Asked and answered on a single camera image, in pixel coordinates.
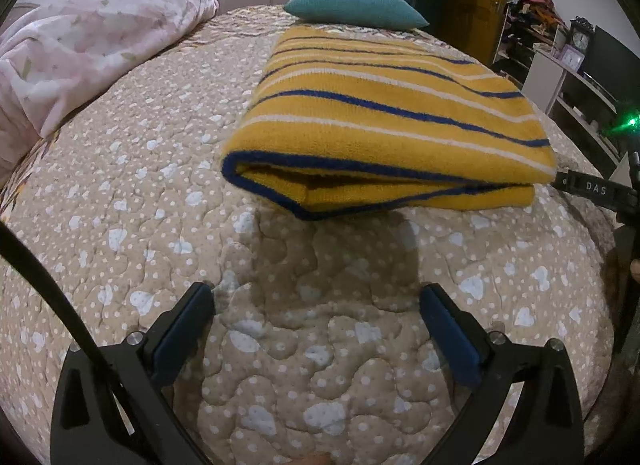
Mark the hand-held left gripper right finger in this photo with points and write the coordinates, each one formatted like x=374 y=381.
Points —
x=452 y=335

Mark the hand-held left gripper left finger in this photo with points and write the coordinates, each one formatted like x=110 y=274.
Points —
x=182 y=335

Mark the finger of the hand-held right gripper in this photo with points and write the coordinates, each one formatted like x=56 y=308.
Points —
x=590 y=188

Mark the yellow striped towel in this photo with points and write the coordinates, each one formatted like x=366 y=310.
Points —
x=380 y=110

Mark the dark flat screen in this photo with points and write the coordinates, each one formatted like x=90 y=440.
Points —
x=612 y=65

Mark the beige dotted quilted bedspread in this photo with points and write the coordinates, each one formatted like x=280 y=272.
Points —
x=150 y=205

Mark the white shelf unit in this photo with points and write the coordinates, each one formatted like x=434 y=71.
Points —
x=540 y=60

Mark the ornate table clock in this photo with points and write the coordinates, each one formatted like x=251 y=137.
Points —
x=580 y=37

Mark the wooden door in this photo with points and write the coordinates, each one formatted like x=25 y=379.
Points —
x=475 y=0

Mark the teal pillow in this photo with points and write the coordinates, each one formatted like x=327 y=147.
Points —
x=352 y=5

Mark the pink floral duvet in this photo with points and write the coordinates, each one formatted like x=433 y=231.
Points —
x=85 y=50

